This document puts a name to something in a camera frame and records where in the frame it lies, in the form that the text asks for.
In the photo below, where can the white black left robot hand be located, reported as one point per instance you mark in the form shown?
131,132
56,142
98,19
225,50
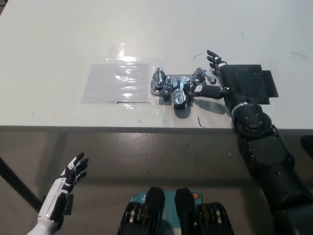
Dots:
61,193

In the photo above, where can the black rounded object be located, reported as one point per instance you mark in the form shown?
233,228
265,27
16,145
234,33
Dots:
307,145

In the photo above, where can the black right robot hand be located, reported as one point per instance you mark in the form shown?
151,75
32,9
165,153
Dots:
231,83

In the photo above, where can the black tape patch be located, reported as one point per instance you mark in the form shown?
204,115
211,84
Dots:
256,83

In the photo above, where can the black table leg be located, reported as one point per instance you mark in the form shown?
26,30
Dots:
19,183

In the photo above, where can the glossy grey plastic sheet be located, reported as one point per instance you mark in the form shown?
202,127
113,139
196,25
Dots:
115,83

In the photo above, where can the chrome faucet body with spout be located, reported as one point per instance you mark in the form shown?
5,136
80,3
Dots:
178,91

